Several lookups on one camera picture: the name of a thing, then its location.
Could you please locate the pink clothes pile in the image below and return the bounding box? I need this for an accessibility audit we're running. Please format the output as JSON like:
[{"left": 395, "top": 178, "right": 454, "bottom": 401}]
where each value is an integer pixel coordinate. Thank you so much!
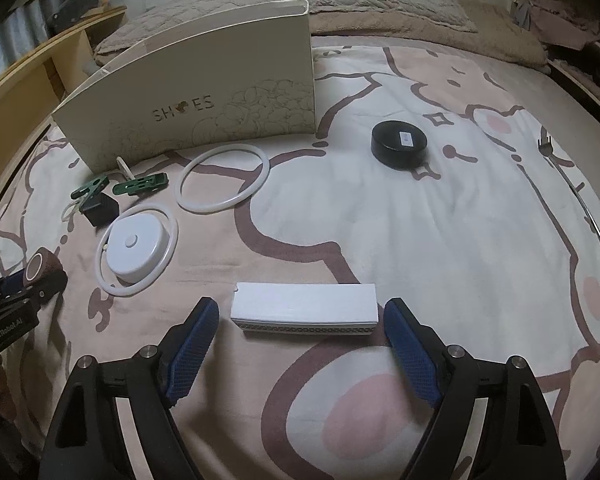
[{"left": 517, "top": 0, "right": 600, "bottom": 46}]

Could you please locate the black round disc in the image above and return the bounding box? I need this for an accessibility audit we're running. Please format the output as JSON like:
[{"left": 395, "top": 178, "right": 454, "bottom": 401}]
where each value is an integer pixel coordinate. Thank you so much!
[{"left": 371, "top": 120, "right": 429, "bottom": 171}]

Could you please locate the large white plastic ring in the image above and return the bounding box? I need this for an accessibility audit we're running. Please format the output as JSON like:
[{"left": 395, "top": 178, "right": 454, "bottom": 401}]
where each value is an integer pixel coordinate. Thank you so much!
[
  {"left": 95, "top": 203, "right": 178, "bottom": 297},
  {"left": 175, "top": 144, "right": 272, "bottom": 211}
]

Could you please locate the brown tape roll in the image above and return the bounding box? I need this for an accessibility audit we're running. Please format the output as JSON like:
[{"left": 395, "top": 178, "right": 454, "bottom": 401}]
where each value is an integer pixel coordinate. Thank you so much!
[{"left": 26, "top": 246, "right": 66, "bottom": 283}]

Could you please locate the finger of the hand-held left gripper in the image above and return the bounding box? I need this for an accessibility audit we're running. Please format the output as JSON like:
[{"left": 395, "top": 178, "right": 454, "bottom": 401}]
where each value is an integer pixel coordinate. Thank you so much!
[
  {"left": 0, "top": 269, "right": 30, "bottom": 307},
  {"left": 10, "top": 274, "right": 69, "bottom": 308}
]

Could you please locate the grey curtain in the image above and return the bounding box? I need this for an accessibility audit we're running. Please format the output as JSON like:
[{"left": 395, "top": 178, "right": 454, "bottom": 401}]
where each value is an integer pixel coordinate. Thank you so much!
[{"left": 0, "top": 0, "right": 56, "bottom": 81}]

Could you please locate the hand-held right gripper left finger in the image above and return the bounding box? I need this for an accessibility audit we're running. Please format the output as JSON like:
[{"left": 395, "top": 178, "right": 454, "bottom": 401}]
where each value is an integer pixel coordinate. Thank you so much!
[{"left": 37, "top": 296, "right": 221, "bottom": 480}]

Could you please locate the dark bag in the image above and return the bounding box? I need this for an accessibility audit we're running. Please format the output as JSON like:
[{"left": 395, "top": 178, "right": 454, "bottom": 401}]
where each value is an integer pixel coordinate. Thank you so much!
[{"left": 47, "top": 0, "right": 101, "bottom": 36}]

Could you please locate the wooden bedside shelf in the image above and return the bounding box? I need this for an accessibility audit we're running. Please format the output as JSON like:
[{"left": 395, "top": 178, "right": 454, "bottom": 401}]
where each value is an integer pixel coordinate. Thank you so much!
[{"left": 0, "top": 5, "right": 128, "bottom": 211}]

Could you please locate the white shoe box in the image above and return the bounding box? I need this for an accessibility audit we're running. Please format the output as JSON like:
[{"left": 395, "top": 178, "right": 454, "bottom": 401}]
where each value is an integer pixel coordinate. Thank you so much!
[{"left": 50, "top": 0, "right": 317, "bottom": 175}]

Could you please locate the white round device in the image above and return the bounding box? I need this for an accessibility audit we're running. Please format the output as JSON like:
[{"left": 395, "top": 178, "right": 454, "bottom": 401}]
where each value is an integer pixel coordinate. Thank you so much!
[{"left": 105, "top": 214, "right": 170, "bottom": 283}]

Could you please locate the green plastic clip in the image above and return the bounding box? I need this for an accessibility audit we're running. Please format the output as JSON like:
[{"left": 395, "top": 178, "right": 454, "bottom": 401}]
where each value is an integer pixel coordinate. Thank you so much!
[
  {"left": 71, "top": 174, "right": 112, "bottom": 211},
  {"left": 112, "top": 172, "right": 170, "bottom": 196}
]

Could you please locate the small clear ring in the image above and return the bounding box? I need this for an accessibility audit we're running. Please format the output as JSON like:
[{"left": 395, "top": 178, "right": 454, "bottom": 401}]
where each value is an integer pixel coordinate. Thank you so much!
[{"left": 61, "top": 200, "right": 88, "bottom": 222}]

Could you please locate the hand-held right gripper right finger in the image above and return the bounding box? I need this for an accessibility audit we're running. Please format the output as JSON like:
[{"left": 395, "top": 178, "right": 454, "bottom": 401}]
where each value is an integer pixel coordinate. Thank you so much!
[{"left": 382, "top": 297, "right": 568, "bottom": 480}]

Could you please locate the white rectangular box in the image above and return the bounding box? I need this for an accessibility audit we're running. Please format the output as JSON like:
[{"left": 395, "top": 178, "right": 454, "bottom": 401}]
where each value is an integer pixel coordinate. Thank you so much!
[{"left": 230, "top": 282, "right": 379, "bottom": 338}]

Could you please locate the small black cube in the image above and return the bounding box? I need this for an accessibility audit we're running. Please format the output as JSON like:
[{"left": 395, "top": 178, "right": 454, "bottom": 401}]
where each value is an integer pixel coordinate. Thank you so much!
[{"left": 82, "top": 195, "right": 117, "bottom": 227}]

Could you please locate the beige mattress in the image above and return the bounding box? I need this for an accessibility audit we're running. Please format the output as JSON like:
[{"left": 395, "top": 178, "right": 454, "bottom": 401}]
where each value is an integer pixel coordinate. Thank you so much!
[{"left": 530, "top": 50, "right": 600, "bottom": 171}]

